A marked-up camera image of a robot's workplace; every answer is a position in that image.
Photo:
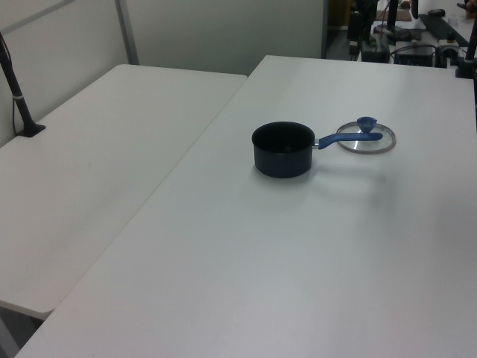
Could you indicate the black upright device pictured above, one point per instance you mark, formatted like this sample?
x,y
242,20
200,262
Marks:
x,y
354,26

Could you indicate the glass lid with blue knob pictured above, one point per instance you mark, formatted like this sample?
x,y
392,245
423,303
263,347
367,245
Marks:
x,y
372,147

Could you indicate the black keyboard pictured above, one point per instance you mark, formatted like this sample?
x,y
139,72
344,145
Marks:
x,y
439,28

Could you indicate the person's hand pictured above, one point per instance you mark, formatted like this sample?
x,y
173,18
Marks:
x,y
467,8

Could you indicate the black clamped pole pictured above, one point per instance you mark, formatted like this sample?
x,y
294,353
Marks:
x,y
464,68

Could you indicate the black camera stand pole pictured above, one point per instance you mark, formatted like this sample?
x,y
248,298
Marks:
x,y
21,106

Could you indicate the black computer mouse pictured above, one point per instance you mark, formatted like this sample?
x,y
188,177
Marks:
x,y
435,12

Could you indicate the black computer box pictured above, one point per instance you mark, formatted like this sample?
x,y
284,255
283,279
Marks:
x,y
414,56

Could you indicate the black monitor stand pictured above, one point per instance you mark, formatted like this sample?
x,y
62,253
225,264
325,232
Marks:
x,y
393,34

